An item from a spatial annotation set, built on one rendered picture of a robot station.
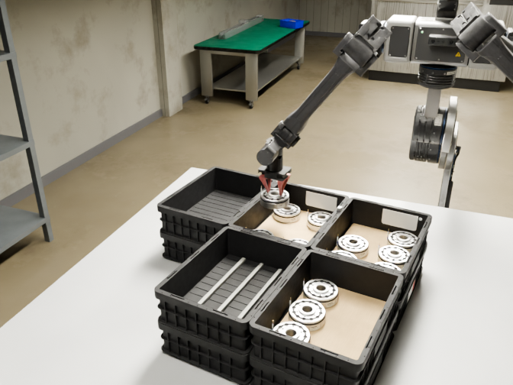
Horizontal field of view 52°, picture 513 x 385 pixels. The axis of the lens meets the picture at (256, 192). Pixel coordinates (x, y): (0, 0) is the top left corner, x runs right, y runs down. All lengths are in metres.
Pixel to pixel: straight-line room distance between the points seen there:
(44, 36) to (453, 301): 3.46
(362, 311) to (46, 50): 3.38
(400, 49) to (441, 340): 1.02
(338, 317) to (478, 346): 0.45
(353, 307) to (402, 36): 1.00
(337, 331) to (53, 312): 0.93
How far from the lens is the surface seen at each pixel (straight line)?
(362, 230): 1.96
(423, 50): 2.04
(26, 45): 4.23
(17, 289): 3.29
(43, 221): 3.56
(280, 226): 1.95
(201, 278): 1.68
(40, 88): 4.33
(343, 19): 10.30
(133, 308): 1.81
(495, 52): 1.54
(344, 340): 1.48
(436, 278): 2.00
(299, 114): 1.66
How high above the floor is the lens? 1.82
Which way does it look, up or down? 27 degrees down
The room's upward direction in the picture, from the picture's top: straight up
